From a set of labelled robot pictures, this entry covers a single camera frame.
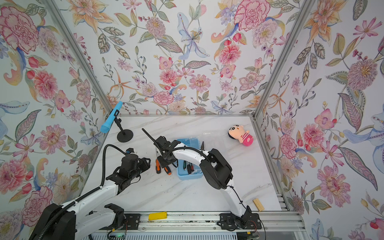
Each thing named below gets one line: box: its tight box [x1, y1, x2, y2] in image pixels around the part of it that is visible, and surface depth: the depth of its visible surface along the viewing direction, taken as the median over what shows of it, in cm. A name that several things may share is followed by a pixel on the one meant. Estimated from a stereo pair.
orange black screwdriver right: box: [164, 166, 172, 176], surface depth 92 cm
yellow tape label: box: [148, 211, 168, 221], surface depth 77 cm
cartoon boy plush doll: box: [228, 125, 254, 147], surface depth 104 cm
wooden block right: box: [253, 198, 265, 212], surface depth 80 cm
